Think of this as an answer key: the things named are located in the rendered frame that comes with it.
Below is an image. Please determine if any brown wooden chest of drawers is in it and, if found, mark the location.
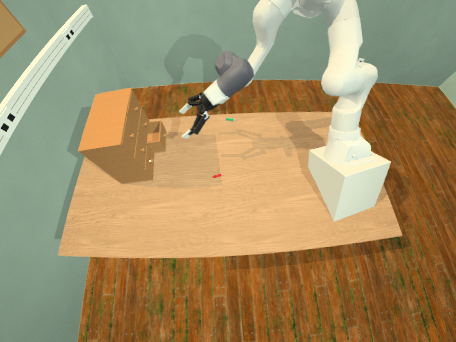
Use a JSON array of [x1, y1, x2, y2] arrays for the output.
[[78, 88, 154, 184]]

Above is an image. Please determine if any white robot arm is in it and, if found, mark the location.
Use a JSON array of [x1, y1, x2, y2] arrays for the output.
[[204, 0, 378, 167]]

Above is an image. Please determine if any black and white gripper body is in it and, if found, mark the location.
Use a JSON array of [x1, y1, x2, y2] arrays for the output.
[[197, 94, 219, 114]]

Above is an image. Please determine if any brown wooden drawer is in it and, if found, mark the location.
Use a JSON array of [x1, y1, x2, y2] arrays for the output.
[[145, 145, 154, 178], [147, 120, 167, 153], [138, 108, 149, 141], [134, 132, 146, 168], [127, 91, 141, 128], [121, 116, 137, 157]]

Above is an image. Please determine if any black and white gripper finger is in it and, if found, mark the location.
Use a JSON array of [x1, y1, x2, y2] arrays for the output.
[[182, 106, 210, 139], [179, 93, 203, 114]]

